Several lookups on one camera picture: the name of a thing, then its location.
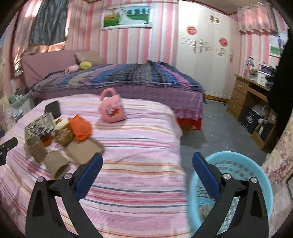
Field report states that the brown cardboard cup sleeve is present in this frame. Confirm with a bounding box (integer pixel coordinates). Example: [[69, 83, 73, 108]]
[[26, 136, 48, 163]]

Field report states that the printed snack bag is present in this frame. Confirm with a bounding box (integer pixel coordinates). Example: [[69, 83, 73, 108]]
[[24, 112, 56, 140]]

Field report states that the small brown paper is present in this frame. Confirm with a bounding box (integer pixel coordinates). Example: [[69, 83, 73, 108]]
[[55, 128, 73, 146]]

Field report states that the light blue trash basket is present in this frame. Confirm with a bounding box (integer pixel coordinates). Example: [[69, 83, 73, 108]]
[[187, 150, 274, 237]]

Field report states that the black phone case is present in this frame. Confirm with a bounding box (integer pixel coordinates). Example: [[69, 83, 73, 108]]
[[45, 101, 61, 119]]

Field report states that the brown tray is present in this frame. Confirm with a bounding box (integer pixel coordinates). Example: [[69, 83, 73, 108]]
[[65, 137, 104, 165]]

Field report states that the purple bed with quilt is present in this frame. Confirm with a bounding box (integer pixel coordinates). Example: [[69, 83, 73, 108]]
[[21, 50, 205, 130]]

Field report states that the pink plush toy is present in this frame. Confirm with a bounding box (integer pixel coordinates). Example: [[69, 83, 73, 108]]
[[64, 64, 79, 74]]

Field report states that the black box under desk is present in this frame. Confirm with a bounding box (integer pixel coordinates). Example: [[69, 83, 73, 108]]
[[241, 109, 261, 134]]

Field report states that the pink striped bed cover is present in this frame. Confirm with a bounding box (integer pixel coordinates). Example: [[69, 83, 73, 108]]
[[1, 94, 191, 237]]

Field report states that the pink piggy bank mug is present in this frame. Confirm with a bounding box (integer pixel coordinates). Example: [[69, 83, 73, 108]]
[[99, 88, 126, 123]]

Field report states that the yellow plush toy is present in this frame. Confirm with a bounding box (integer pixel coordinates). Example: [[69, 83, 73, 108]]
[[79, 61, 92, 70]]

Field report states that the tan pillow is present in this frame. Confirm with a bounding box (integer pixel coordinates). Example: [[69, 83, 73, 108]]
[[73, 51, 104, 65]]

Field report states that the dark grey hanging cloth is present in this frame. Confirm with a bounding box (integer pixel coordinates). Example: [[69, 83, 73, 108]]
[[29, 0, 68, 46]]

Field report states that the wooden desk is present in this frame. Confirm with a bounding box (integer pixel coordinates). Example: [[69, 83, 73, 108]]
[[227, 75, 277, 152]]

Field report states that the framed wedding picture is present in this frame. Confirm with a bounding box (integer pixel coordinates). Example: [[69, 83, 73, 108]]
[[100, 3, 154, 30]]

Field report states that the white wardrobe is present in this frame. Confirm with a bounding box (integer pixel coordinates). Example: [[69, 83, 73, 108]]
[[176, 1, 240, 100]]

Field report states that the pink valance curtain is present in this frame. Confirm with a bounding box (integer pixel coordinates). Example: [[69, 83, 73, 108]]
[[236, 1, 278, 34]]

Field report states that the framed photo right wall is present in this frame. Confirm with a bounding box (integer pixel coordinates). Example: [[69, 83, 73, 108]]
[[269, 31, 288, 57]]

